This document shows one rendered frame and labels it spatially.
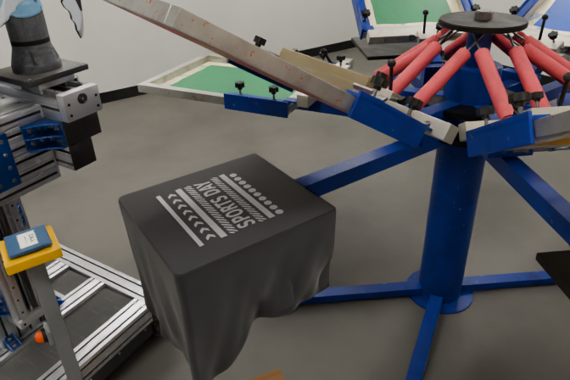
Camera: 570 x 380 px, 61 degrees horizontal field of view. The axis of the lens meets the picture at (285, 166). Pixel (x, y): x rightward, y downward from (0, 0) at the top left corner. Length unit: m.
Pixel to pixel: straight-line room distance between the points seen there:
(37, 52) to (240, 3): 4.12
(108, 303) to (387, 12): 1.96
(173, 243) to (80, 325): 1.04
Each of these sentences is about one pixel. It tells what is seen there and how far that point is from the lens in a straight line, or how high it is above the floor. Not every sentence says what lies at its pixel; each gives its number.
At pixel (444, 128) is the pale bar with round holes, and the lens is 1.41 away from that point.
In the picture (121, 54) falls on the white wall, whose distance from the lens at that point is 5.23.
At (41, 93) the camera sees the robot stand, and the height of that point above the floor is 1.20.
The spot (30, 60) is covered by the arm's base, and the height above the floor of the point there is 1.30.
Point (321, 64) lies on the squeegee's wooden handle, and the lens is 1.45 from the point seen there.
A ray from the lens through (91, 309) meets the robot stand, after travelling 2.31.
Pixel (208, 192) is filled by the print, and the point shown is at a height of 0.95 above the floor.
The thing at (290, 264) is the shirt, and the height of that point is 0.83.
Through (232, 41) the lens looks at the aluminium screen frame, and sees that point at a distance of 0.94.
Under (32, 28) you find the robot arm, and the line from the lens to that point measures 1.74.
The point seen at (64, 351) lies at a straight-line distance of 1.64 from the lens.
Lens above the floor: 1.70
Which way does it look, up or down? 28 degrees down
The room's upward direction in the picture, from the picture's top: 2 degrees counter-clockwise
